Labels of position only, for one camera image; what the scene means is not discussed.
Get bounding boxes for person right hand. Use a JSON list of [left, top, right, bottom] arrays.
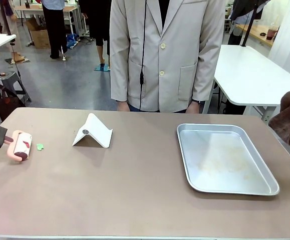
[[116, 101, 130, 112]]

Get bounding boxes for person in beige blazer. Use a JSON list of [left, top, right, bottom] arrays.
[[109, 0, 225, 113]]

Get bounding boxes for white folded stand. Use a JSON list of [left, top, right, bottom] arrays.
[[71, 112, 113, 149]]

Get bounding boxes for person left forearm beige sleeve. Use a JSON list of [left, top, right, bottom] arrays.
[[191, 49, 222, 102]]

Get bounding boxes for cardboard box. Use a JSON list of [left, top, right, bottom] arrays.
[[26, 17, 51, 50]]

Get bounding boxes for teal slippers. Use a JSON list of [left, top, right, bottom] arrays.
[[94, 63, 110, 73]]

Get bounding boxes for bystander in black shorts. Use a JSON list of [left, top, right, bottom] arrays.
[[81, 0, 112, 65]]

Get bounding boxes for black inner shirt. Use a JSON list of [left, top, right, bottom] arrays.
[[159, 0, 172, 26]]

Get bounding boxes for bystander in black trousers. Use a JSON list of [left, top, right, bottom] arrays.
[[40, 0, 68, 60]]

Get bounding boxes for black stand pole with jacket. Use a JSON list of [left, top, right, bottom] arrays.
[[241, 0, 258, 48]]

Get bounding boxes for pink lint roller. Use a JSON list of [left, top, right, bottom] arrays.
[[6, 129, 33, 162]]

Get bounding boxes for large white table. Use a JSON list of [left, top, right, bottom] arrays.
[[202, 44, 290, 121]]

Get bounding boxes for person right forearm beige sleeve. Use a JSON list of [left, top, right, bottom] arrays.
[[109, 52, 130, 102]]

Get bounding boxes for hanging black jacket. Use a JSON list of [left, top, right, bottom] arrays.
[[229, 0, 270, 22]]

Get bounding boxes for person left hand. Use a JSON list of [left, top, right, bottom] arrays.
[[186, 101, 200, 115]]

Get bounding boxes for blue plastic bag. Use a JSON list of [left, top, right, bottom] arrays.
[[66, 33, 80, 50]]

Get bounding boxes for metal tray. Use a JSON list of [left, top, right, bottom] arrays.
[[176, 123, 280, 196]]

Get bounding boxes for grey stool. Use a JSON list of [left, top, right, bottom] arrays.
[[0, 70, 32, 104]]

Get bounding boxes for black microphone cable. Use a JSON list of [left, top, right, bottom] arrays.
[[138, 0, 149, 111]]

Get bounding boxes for wooden desk with white legs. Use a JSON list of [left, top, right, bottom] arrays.
[[14, 4, 79, 36]]

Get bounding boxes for red drink cup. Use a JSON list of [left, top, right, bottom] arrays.
[[266, 27, 278, 41]]

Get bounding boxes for wooden workbench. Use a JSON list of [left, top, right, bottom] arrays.
[[234, 23, 275, 48]]

